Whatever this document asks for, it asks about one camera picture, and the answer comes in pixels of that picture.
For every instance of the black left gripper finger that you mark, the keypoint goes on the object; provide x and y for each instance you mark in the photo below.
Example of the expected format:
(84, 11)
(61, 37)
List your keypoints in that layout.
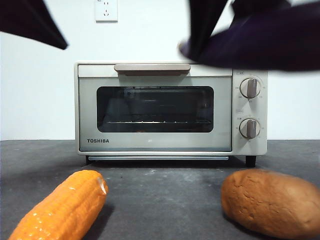
(30, 20)

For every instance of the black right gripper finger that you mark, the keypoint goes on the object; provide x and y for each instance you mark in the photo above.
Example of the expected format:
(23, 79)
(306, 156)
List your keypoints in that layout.
(275, 3)
(203, 22)

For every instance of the dark purple eggplant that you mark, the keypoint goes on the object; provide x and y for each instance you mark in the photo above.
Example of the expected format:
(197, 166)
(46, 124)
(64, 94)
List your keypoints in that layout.
(262, 42)

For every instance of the glass-windowed oven door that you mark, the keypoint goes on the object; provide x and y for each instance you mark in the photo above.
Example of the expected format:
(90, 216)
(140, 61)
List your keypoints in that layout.
(160, 142)

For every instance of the beige oven knob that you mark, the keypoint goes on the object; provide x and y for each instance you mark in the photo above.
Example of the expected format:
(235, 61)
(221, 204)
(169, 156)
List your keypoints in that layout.
(250, 128)
(250, 87)

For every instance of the cream Toshiba toaster oven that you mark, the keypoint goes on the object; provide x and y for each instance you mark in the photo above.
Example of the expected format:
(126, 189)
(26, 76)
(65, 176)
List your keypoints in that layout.
(250, 110)

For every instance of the black oven foot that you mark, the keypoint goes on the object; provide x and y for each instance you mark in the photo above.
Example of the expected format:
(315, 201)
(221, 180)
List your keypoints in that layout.
(250, 161)

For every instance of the silver crumb tray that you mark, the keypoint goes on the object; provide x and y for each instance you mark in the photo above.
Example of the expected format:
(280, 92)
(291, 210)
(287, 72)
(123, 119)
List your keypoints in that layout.
(157, 158)

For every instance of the orange corn cob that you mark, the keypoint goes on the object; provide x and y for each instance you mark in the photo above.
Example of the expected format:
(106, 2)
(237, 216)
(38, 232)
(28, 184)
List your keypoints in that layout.
(62, 207)

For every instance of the brown potato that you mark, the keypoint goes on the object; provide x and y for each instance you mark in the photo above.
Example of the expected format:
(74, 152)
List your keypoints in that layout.
(270, 202)

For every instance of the white wall socket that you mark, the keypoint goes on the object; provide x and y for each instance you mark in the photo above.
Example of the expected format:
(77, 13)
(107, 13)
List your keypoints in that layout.
(106, 12)

